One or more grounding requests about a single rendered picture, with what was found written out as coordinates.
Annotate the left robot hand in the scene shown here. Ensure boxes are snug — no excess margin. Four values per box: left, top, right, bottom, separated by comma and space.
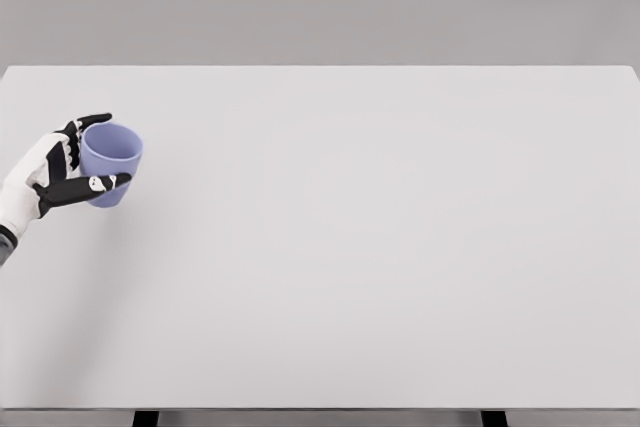
8, 112, 133, 223

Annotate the light purple cup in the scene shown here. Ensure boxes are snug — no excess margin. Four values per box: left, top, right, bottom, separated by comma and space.
80, 122, 144, 209

